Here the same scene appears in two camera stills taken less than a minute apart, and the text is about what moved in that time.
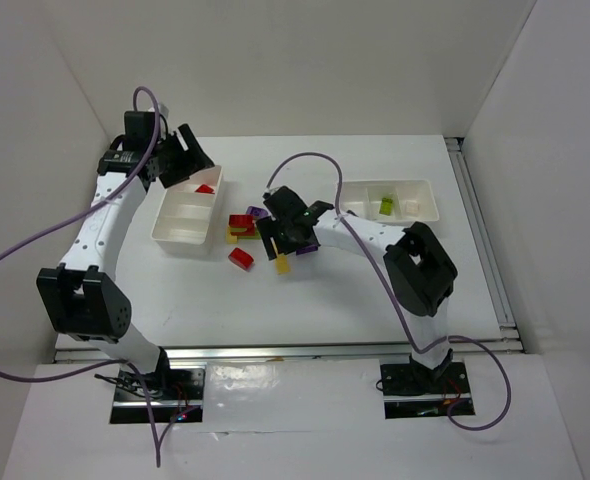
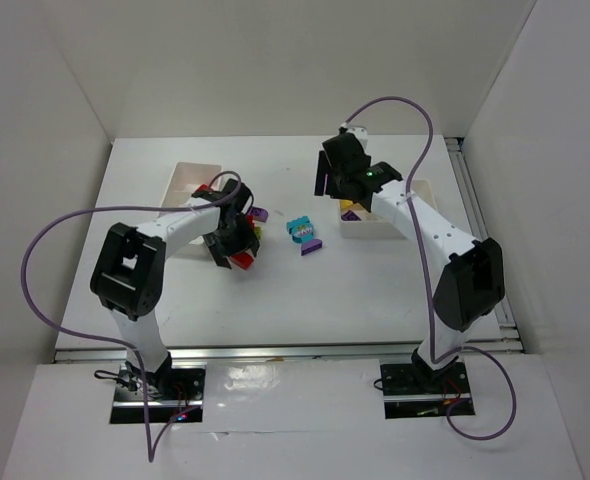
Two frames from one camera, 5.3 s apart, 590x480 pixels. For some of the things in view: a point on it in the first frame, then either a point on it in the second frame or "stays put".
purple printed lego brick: (257, 211) stays put
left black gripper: (176, 163) to (226, 245)
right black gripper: (276, 235) to (322, 174)
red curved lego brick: (241, 259) stays put
